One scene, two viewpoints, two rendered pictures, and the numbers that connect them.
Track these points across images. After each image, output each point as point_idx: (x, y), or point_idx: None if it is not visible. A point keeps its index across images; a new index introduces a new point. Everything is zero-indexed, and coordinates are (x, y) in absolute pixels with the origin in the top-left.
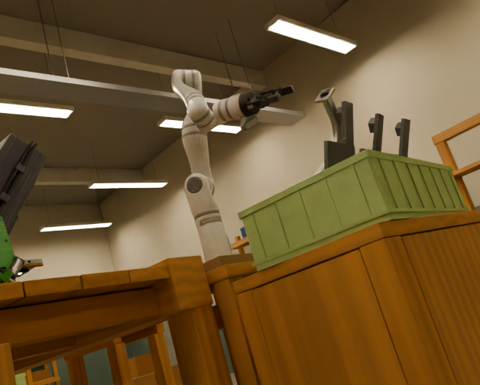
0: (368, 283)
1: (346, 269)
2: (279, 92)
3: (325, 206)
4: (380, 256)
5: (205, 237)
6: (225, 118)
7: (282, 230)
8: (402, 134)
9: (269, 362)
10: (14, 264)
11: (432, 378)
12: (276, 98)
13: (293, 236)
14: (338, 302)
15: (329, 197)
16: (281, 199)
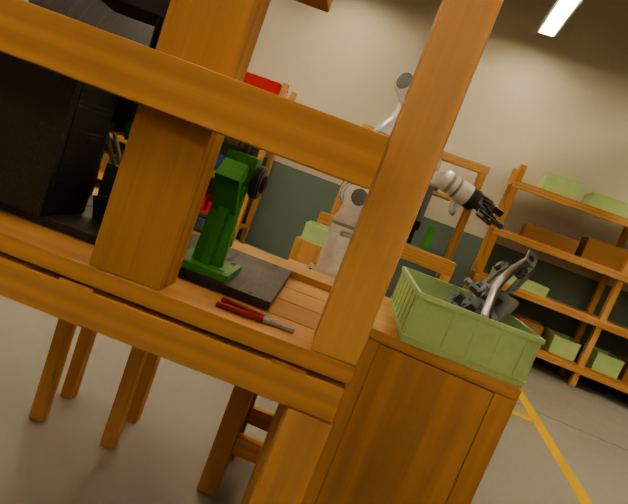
0: (482, 414)
1: (474, 395)
2: (492, 207)
3: (489, 346)
4: (504, 408)
5: (337, 246)
6: (446, 191)
7: (446, 334)
8: (500, 272)
9: (355, 396)
10: None
11: (477, 483)
12: (501, 227)
13: (449, 343)
14: (450, 407)
15: (497, 345)
16: (462, 314)
